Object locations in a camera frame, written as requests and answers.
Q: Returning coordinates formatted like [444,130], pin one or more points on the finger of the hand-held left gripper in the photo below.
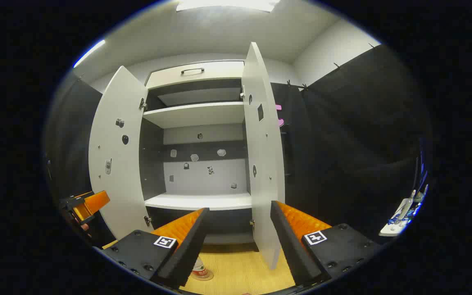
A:
[94,203]

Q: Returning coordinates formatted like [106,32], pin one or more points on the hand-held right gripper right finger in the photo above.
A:
[293,250]

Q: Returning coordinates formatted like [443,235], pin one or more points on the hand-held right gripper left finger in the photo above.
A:
[187,254]

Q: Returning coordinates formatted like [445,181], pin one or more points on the clear bottle red label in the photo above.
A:
[199,268]

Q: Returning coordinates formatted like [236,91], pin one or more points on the white cabinet door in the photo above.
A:
[265,213]
[113,192]

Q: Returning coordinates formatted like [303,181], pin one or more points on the round brown coaster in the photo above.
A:
[210,276]

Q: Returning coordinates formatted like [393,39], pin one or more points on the white desk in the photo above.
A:
[389,229]

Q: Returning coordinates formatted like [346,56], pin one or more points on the black backdrop cloth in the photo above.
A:
[350,143]

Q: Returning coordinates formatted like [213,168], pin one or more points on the white cabinet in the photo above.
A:
[195,114]

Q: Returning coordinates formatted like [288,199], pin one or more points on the ceiling light panel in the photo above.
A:
[90,52]
[228,4]

